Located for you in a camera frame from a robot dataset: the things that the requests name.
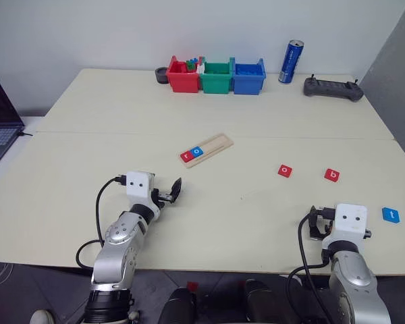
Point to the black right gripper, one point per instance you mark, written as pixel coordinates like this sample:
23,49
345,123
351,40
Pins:
326,221

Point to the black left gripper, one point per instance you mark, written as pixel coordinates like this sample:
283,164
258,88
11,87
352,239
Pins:
163,196

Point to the red letter tile r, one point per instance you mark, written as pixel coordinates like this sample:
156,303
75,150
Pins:
186,156

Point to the blue letter tile o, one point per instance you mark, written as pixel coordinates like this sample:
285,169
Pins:
196,151

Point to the red letter tile b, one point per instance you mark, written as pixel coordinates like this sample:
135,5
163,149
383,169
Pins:
332,175

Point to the wooden letter tray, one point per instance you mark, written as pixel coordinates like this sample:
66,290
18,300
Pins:
216,143

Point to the red letter tile o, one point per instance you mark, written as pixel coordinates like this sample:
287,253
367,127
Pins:
285,170

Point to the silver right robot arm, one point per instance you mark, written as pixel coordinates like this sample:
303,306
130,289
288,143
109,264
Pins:
354,280

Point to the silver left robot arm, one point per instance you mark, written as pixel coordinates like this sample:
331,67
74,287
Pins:
118,249

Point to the blue letter tile t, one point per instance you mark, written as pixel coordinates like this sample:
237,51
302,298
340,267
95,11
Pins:
391,214

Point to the dark rounded shape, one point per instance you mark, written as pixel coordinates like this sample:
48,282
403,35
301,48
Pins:
177,307
261,300

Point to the small red object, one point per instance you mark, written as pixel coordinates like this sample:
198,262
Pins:
192,286

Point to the red plastic bin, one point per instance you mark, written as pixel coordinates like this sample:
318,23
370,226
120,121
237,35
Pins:
184,81

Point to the green plastic bin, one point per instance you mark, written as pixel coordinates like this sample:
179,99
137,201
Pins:
216,84

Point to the black round holder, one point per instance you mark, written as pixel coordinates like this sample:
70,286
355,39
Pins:
161,77

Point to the small coloured toy bricks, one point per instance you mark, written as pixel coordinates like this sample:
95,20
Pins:
191,64

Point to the blue plastic bin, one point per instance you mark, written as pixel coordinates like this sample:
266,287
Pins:
247,84

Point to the grey remote controller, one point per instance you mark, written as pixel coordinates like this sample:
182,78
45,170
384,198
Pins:
332,89

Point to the white side desk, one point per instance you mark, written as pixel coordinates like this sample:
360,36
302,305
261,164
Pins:
30,123

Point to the grey partition panel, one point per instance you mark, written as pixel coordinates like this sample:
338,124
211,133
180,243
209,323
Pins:
395,84

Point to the blue drink can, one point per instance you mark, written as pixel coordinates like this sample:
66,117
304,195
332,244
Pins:
290,62

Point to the white shoe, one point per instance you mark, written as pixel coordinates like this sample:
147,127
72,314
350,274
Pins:
42,318

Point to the dark laptop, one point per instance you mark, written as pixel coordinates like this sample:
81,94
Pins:
0,111

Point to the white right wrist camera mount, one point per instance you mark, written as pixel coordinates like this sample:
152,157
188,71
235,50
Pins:
351,219

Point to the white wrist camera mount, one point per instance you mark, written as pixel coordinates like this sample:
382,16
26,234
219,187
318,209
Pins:
138,184
351,219

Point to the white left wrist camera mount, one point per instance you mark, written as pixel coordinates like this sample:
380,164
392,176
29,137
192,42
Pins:
138,184

